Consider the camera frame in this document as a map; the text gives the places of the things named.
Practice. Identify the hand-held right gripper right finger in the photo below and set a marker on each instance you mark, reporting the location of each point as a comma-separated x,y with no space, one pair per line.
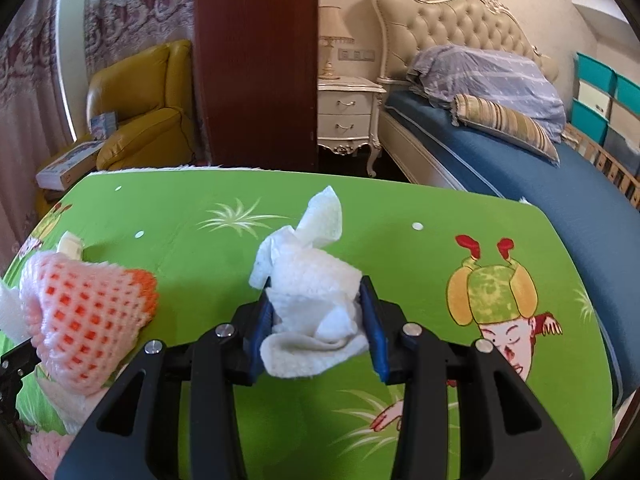
376,332

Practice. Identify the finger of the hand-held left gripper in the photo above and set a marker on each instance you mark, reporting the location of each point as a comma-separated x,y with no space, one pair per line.
17,357

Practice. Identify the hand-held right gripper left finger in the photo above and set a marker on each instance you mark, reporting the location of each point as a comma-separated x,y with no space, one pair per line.
260,332

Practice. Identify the white tissue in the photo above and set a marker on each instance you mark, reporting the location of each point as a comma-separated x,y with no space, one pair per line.
310,285

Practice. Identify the pink foam fruit net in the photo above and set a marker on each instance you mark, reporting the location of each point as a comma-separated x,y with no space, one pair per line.
47,452
85,320

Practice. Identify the small cream foam piece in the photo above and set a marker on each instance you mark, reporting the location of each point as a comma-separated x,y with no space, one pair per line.
70,245

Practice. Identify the green cartoon printed cloth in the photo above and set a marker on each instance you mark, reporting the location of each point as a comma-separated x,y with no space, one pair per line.
350,200

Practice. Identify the flat white box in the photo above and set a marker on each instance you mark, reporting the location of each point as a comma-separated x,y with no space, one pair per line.
65,165

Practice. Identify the white nightstand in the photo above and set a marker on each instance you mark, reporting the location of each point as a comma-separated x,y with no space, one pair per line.
345,110

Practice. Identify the striped pillow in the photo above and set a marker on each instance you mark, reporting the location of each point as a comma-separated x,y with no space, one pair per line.
505,122

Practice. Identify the small blue box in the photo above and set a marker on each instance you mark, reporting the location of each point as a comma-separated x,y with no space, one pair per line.
102,125

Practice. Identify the dark brown wooden panel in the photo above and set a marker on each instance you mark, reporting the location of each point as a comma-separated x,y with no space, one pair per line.
255,60

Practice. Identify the yellow leather armchair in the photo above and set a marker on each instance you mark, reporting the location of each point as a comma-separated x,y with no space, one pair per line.
140,85

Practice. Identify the blue-grey quilt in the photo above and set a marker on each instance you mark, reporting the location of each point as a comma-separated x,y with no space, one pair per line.
490,75

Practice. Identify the beige table lamp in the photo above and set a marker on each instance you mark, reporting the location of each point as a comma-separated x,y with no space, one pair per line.
332,22

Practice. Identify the beige tufted headboard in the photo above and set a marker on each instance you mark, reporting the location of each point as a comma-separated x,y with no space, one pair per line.
450,25

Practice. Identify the stack of storage boxes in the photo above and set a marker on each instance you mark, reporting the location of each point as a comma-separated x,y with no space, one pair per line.
595,72

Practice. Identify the wall socket strip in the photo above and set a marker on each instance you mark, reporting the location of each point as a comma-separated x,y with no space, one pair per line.
356,53

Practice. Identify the wooden crib rail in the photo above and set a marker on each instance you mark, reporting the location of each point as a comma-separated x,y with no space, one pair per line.
605,160

